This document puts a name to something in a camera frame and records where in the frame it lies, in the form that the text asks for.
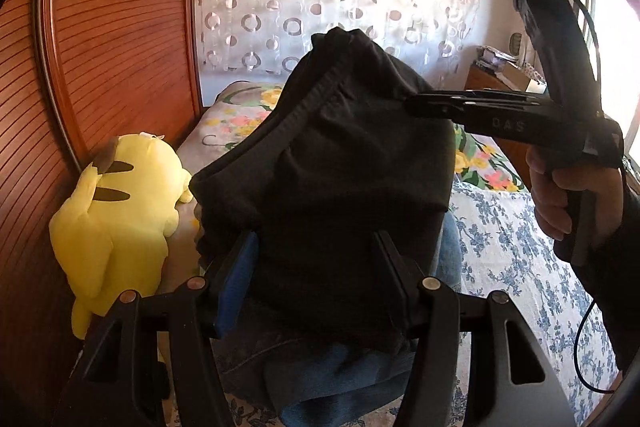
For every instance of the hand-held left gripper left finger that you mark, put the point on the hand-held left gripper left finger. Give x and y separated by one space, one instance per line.
240 279

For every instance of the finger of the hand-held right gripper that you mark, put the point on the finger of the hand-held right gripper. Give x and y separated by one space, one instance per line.
435 108
480 94

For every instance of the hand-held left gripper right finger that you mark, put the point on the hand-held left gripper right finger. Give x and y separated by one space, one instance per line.
396 279

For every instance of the black pants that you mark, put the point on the black pants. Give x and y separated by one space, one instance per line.
340 187

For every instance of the person's right forearm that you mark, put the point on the person's right forearm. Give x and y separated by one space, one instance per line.
617 282

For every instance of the person's right hand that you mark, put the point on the person's right hand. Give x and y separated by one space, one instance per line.
550 202

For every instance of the wooden sideboard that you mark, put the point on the wooden sideboard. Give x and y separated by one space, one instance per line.
482 79

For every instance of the pile of small sideboard objects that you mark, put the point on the pile of small sideboard objects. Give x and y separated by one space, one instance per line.
492 57

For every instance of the cardboard box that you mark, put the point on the cardboard box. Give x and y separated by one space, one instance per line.
522 79

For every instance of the colourful flower-print blanket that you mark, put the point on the colourful flower-print blanket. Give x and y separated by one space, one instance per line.
492 167

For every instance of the blue jeans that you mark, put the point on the blue jeans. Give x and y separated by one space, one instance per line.
350 372

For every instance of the window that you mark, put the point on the window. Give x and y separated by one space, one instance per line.
607 37

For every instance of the blue floral bedsheet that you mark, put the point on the blue floral bedsheet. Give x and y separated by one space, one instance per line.
505 252

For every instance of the yellow plush toy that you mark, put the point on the yellow plush toy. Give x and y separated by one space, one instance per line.
120 217

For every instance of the wooden slatted wardrobe door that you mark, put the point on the wooden slatted wardrobe door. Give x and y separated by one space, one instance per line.
115 32

